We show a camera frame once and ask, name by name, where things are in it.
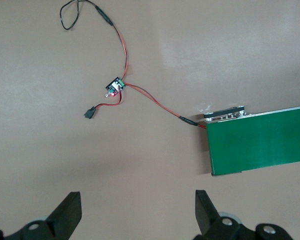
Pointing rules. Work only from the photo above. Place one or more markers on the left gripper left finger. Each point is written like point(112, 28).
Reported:
point(62, 220)

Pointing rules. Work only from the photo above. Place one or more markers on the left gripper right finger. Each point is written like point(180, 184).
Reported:
point(215, 220)

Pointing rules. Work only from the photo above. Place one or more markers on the small green controller board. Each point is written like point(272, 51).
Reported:
point(115, 86)

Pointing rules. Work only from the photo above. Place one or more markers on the green conveyor belt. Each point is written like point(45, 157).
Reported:
point(260, 142)

